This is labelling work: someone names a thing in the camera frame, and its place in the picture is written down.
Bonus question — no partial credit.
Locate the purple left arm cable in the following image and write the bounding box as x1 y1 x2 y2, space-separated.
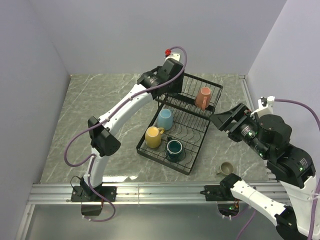
64 45 188 222

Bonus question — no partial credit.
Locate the grey-green ceramic mug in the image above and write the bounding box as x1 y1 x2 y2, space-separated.
215 162 235 176

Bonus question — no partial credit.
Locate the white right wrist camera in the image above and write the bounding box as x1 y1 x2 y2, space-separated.
251 96 275 118

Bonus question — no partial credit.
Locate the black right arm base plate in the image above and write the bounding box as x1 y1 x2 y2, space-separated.
200 185 249 202

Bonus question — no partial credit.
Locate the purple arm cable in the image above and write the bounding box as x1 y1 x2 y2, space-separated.
64 45 188 222
236 98 320 240

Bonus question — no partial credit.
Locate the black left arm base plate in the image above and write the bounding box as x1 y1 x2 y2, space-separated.
70 185 117 203

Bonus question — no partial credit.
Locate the black wire dish rack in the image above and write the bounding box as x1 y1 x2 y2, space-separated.
136 73 223 176

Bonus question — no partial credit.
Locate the cream yellow mug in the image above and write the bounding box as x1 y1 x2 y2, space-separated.
145 126 165 149

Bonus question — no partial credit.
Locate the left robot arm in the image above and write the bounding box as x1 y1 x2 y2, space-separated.
80 52 185 201

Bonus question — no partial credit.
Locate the white aluminium side rail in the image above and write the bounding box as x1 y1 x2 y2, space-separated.
238 74 276 181

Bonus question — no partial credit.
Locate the light blue mug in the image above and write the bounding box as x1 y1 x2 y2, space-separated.
156 108 173 131

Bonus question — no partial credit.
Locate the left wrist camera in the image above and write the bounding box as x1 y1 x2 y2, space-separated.
164 48 181 62

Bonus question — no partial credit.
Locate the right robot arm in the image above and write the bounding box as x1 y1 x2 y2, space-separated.
210 103 320 240

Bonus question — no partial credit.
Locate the aluminium front rail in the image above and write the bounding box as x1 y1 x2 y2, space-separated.
27 183 292 205

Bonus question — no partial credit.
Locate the pink mug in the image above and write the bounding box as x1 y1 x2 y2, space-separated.
194 87 212 111

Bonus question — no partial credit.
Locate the dark green mug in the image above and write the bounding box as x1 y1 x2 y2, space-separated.
165 136 185 163

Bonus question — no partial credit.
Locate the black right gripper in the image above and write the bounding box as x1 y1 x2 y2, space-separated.
207 100 270 157

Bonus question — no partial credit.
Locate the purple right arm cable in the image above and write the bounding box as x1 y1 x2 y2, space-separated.
236 98 320 240

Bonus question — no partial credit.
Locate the black box under rail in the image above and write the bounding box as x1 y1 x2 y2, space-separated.
80 203 103 217

